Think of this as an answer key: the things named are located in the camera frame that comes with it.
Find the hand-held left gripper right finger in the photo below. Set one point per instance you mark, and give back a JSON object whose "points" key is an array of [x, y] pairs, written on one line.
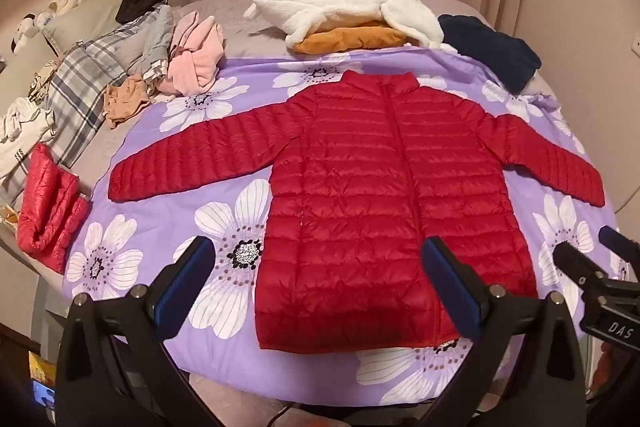
{"points": [[450, 288]]}

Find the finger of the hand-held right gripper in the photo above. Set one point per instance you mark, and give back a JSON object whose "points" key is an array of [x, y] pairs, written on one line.
{"points": [[620, 241], [577, 264]]}

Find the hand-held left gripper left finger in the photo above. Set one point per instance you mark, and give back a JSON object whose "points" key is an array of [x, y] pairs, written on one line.
{"points": [[185, 278]]}

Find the red down jacket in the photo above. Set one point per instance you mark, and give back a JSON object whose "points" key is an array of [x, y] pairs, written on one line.
{"points": [[350, 207]]}

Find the purple floral blanket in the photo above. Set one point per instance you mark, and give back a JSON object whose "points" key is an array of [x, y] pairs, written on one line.
{"points": [[150, 187]]}

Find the folded glossy red jacket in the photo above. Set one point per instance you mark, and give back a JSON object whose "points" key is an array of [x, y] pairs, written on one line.
{"points": [[50, 202]]}

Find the yellow packet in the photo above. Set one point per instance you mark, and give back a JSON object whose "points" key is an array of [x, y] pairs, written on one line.
{"points": [[42, 367]]}

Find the tan garment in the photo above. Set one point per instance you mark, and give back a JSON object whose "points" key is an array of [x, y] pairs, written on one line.
{"points": [[125, 104]]}

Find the pink garment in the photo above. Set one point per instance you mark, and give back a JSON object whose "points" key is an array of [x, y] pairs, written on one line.
{"points": [[195, 57]]}

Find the white printed garment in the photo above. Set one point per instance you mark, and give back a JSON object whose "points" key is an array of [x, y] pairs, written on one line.
{"points": [[20, 127]]}

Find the plaid pillow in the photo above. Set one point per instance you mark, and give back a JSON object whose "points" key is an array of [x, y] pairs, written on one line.
{"points": [[80, 77]]}

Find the navy garment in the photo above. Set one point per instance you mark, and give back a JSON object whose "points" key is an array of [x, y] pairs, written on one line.
{"points": [[490, 47]]}

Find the grey striped garment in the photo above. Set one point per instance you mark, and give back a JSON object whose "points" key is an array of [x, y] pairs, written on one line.
{"points": [[157, 37]]}

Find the grey bed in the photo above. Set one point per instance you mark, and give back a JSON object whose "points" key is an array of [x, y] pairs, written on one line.
{"points": [[240, 27]]}

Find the orange garment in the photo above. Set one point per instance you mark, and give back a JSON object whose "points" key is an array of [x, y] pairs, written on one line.
{"points": [[350, 38]]}

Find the dark brown garment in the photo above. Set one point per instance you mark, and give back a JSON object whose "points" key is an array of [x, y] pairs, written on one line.
{"points": [[140, 4]]}

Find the beige headboard cushion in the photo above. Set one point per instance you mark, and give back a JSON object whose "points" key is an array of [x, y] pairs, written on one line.
{"points": [[95, 14]]}

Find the black and white plush toy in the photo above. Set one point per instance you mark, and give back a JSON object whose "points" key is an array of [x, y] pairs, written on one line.
{"points": [[24, 32]]}

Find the cream plush toy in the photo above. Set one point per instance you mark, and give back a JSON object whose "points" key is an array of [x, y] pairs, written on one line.
{"points": [[60, 6]]}

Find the white fleece garment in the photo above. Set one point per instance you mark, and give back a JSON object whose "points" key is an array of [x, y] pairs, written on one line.
{"points": [[325, 7]]}

